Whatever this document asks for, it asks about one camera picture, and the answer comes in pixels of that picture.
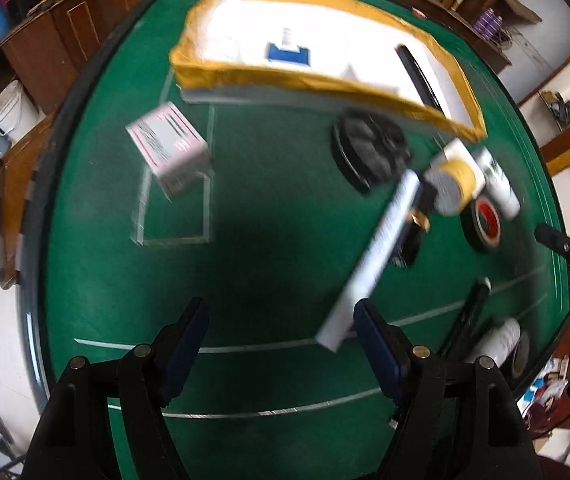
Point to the white long tube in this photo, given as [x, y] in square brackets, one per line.
[362, 281]

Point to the blue white medicine box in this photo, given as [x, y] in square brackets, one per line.
[298, 55]

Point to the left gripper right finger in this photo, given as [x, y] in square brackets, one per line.
[386, 347]

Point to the gold-lined white tray box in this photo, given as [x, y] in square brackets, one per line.
[353, 57]

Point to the white bottle green label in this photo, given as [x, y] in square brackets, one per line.
[498, 186]

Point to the wooden cabinet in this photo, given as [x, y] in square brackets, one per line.
[48, 52]

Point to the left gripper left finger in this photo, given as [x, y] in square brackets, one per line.
[187, 337]

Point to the wooden chair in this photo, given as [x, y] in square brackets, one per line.
[18, 170]

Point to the black electrical tape roll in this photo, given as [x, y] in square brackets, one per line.
[481, 225]

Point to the white bottle near camera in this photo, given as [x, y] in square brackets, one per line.
[497, 344]

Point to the black gold lipstick case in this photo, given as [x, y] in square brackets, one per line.
[416, 225]

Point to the yellow masking tape roll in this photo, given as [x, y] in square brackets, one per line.
[457, 183]

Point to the pink white medicine box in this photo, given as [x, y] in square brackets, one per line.
[172, 148]

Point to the black plastic fan-shaped part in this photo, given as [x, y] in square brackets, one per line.
[369, 149]

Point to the white plastic bucket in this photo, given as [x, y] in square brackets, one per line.
[17, 113]

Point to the white square charger block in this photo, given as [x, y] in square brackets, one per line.
[455, 150]

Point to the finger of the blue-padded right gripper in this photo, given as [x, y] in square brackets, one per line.
[556, 241]

